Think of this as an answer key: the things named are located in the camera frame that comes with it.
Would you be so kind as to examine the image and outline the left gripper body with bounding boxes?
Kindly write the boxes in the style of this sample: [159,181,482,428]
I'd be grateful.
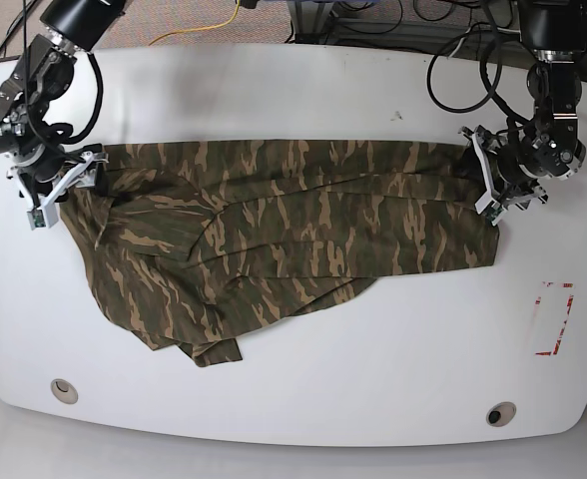
[459,125,543,211]

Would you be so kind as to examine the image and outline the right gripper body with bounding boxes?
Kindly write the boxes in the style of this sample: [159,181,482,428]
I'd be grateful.
[6,147,109,213]

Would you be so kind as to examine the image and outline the camouflage t-shirt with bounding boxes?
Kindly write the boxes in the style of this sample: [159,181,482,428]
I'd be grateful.
[60,140,500,367]

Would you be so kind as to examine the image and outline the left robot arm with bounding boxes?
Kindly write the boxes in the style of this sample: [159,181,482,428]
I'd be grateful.
[460,1,587,225]

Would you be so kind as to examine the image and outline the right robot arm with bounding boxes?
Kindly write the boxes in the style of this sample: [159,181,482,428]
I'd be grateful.
[0,0,128,211]

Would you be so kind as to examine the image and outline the red tape marking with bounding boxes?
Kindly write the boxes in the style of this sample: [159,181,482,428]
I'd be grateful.
[531,281,575,357]

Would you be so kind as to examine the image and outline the grey metal stand base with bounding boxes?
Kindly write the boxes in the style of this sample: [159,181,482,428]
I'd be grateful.
[286,1,348,45]

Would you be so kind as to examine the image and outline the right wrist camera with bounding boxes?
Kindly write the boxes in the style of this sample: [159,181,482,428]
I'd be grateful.
[26,204,59,231]

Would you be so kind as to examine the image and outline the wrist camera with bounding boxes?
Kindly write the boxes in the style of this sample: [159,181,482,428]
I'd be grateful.
[26,204,59,231]
[475,192,506,226]

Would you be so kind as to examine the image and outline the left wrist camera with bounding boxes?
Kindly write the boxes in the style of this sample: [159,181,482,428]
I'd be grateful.
[475,192,506,226]

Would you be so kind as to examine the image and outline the white cable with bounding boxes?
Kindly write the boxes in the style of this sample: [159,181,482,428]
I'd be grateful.
[447,24,489,59]

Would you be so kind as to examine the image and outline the black floor cables left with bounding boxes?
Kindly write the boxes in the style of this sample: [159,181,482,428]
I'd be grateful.
[0,0,45,66]

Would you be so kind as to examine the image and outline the yellow cable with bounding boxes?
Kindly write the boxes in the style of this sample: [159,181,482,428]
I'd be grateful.
[150,0,240,47]

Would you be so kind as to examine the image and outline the left table cable grommet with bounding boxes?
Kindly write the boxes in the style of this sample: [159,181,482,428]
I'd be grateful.
[50,378,79,405]

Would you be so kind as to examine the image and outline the table cable grommet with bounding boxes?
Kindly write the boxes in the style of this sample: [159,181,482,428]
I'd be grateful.
[50,378,79,405]
[486,402,517,428]

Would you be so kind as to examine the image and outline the right table cable grommet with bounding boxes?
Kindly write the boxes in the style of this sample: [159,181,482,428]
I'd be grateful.
[486,402,517,428]

